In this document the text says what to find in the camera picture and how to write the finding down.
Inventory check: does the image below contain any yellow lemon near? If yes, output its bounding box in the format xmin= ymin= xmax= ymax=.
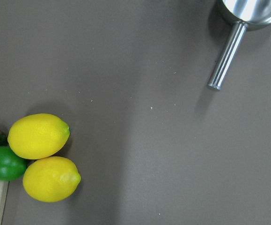
xmin=22 ymin=156 xmax=81 ymax=203

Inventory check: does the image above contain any green lime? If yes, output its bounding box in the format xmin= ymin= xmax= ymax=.
xmin=0 ymin=146 xmax=28 ymax=181

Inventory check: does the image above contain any steel ice scoop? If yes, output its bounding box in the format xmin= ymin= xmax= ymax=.
xmin=207 ymin=0 xmax=271 ymax=91

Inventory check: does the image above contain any yellow lemon far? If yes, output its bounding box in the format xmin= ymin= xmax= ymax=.
xmin=7 ymin=113 xmax=70 ymax=159

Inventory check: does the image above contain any yellow lemon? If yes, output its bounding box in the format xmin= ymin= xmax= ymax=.
xmin=22 ymin=156 xmax=81 ymax=203
xmin=7 ymin=113 xmax=70 ymax=159

